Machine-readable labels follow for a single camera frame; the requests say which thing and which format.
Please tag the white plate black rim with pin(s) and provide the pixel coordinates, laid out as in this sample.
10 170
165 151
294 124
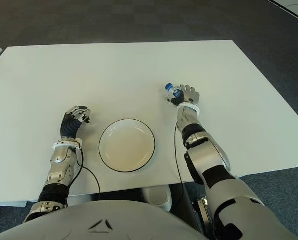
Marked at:
126 146

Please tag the white round pedestal base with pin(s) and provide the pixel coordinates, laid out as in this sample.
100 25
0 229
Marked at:
158 197

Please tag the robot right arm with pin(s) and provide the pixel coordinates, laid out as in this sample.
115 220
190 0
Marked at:
214 160

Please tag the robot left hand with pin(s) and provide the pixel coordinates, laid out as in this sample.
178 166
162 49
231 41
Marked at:
69 126

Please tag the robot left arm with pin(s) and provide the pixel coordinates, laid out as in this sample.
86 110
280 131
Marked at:
59 162

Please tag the clear water bottle blue cap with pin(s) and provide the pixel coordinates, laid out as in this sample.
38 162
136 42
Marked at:
172 90

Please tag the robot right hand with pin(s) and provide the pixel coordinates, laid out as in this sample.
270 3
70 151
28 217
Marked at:
190 96

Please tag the grey robot torso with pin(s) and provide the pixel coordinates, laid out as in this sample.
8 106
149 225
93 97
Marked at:
98 222

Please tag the silver metal bracket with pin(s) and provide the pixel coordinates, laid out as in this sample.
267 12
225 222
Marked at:
204 212

